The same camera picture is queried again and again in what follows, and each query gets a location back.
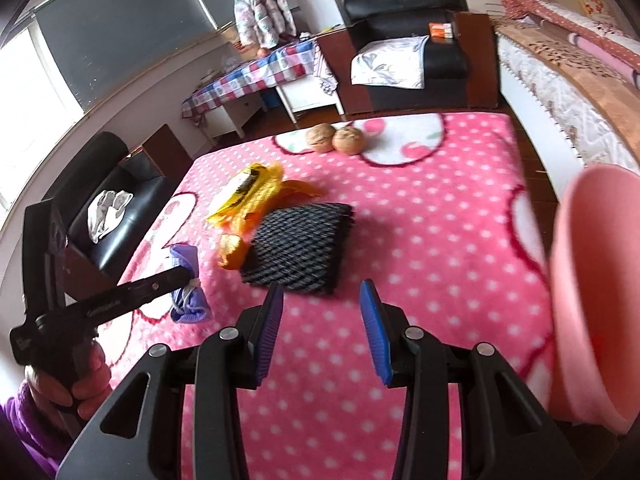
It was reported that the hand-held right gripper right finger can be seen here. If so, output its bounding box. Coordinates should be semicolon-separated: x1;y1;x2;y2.
359;280;586;480

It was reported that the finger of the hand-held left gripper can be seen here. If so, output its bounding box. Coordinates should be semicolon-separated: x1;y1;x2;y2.
125;265;194;307

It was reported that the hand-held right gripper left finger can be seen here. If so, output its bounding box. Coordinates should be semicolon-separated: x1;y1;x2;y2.
55;282;286;480

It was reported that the purple plastic bag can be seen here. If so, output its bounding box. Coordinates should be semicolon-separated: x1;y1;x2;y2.
167;244;210;323

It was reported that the black foam net sleeve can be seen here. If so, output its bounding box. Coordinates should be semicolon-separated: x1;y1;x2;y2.
239;202;356;296

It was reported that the yellow plastic wrapper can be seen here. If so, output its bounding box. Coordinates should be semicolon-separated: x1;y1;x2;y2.
205;162;326;271

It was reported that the pink plastic bucket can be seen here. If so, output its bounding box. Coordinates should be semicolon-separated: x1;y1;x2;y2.
547;165;640;433

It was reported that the person's left forearm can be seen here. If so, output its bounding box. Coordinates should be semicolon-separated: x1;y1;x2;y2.
0;380;71;476

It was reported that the person's left hand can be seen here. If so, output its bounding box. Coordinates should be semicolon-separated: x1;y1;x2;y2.
25;341;113;421

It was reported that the white crumpled cloth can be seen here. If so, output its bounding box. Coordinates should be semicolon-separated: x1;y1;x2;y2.
87;190;135;245

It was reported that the pink polka-dot blanket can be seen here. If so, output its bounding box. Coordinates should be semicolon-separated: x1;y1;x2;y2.
95;112;571;480

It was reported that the black leather armchair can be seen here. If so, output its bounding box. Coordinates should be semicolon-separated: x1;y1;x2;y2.
42;125;193;286

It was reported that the white low cabinet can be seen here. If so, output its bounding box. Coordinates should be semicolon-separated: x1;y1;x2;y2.
202;92;268;143

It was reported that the walnut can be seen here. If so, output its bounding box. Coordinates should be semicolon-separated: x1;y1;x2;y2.
332;126;365;156
306;124;337;153

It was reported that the window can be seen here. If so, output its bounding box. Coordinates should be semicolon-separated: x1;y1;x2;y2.
0;25;83;211

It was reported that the checked tablecloth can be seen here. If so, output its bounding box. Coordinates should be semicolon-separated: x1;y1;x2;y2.
181;40;321;121

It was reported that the white side table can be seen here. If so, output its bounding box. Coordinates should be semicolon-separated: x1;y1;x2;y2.
275;77;346;123

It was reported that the large grey roller blind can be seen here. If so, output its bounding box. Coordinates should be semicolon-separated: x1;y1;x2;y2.
35;0;221;116

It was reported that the tan paper bag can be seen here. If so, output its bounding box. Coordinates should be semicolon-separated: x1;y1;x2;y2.
220;25;246;53

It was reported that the patterned grey hanging cloth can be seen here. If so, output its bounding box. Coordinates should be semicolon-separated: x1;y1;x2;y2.
312;42;341;96

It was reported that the floral seat cloth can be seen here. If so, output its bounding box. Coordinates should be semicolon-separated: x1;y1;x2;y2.
350;35;431;88

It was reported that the white bed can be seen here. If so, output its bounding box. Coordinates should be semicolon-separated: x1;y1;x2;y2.
482;0;640;201

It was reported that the pastel puffer jacket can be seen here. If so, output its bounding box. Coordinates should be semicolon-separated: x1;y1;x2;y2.
230;0;297;51

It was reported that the brown leaf-pattern blanket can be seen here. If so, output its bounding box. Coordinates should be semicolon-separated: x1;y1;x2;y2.
492;15;640;146

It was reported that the black armchair with wooden sides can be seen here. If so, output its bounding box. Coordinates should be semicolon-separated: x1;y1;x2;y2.
315;0;501;116

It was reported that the pink rolled blanket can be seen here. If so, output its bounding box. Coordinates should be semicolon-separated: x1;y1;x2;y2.
565;25;640;86

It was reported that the red dotted quilt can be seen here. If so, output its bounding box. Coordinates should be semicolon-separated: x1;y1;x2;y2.
500;0;640;68

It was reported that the yellow flower pillow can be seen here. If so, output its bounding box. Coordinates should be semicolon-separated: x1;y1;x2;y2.
575;0;613;21

